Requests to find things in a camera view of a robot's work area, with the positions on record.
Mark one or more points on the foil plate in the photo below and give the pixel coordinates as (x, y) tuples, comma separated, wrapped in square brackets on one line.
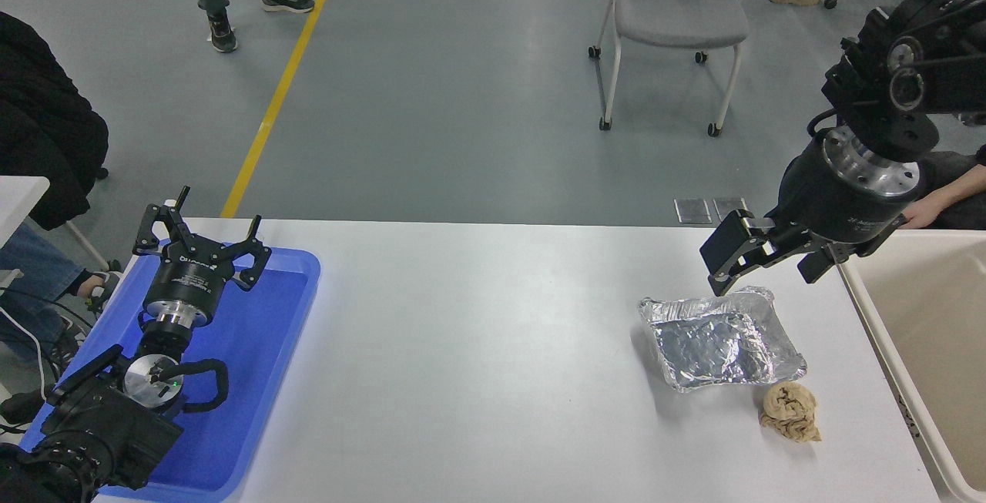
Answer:
[(716, 345)]

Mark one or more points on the metal floor plate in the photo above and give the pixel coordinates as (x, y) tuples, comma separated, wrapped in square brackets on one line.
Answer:
[(693, 211), (730, 207)]

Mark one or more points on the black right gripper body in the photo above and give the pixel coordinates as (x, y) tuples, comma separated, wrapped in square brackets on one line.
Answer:
[(828, 202)]

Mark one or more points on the person's hand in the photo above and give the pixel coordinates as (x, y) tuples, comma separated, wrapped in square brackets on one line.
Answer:
[(924, 212)]

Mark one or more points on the large pale dustbin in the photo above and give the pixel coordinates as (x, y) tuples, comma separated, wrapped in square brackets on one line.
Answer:
[(932, 318)]

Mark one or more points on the person beside dustbin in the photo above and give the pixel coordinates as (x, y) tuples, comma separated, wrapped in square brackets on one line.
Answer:
[(959, 187)]

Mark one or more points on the blue plastic tray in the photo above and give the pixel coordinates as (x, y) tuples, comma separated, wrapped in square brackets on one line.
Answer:
[(262, 349)]

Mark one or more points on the seated person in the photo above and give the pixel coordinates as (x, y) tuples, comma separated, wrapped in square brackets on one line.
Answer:
[(38, 125)]

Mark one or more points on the crumpled tan paper ball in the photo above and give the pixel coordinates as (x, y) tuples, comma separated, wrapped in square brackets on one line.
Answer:
[(789, 410)]

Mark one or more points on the grey office chair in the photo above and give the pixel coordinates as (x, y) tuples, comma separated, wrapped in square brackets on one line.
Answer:
[(678, 14)]

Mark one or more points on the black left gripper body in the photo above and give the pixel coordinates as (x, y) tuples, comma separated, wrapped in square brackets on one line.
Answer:
[(189, 276)]

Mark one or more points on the small white side table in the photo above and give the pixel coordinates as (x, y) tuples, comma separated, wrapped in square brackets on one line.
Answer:
[(19, 199)]

